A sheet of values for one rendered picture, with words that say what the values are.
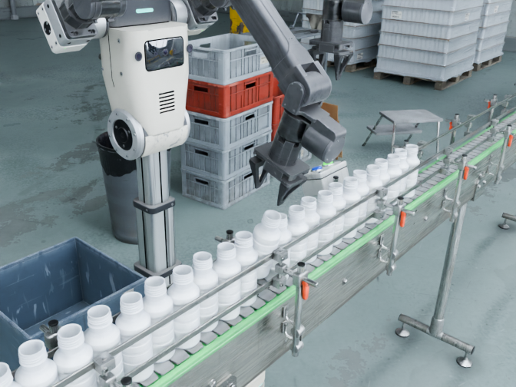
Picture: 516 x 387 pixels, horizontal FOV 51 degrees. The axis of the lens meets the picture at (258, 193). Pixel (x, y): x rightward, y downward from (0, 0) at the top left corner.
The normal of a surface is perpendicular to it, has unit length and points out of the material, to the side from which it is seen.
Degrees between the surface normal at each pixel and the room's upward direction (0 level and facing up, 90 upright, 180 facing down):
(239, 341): 90
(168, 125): 90
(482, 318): 0
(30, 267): 90
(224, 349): 90
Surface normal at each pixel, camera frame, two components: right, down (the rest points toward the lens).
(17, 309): 0.77, 0.29
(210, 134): -0.55, 0.33
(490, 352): 0.03, -0.91
